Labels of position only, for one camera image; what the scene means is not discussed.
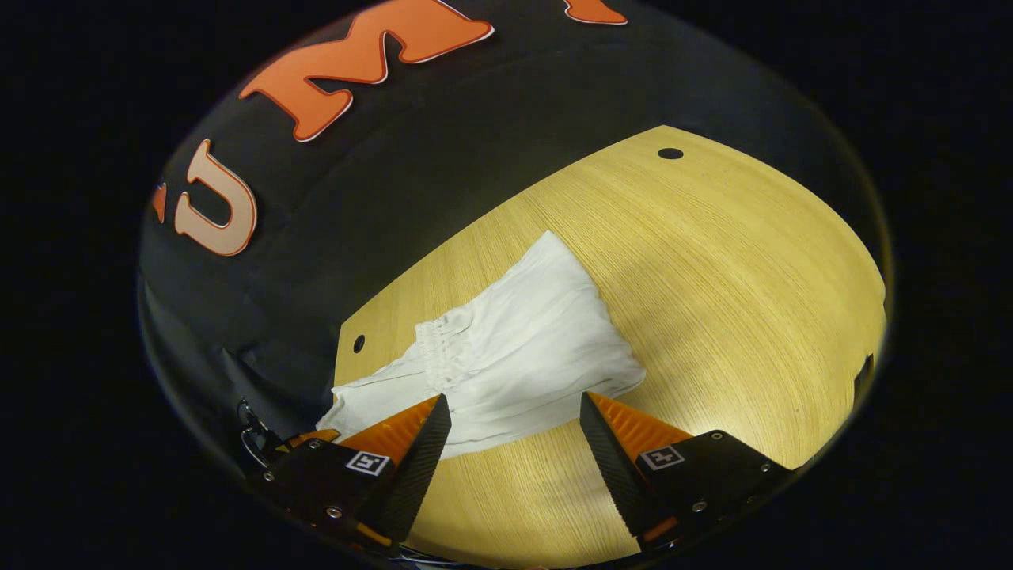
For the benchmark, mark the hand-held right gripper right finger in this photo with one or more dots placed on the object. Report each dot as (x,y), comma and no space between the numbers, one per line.
(613,475)

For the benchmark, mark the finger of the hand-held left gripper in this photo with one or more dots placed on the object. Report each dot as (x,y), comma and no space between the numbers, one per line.
(316,435)

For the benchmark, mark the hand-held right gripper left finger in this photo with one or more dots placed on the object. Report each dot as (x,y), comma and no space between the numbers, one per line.
(415,475)

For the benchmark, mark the white jeans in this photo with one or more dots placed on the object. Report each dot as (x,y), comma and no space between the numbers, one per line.
(522,348)

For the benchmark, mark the black plastic holder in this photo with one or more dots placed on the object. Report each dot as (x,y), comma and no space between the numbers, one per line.
(863,376)

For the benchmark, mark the black backdrop cloth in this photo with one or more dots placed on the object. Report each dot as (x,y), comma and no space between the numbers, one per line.
(443,158)

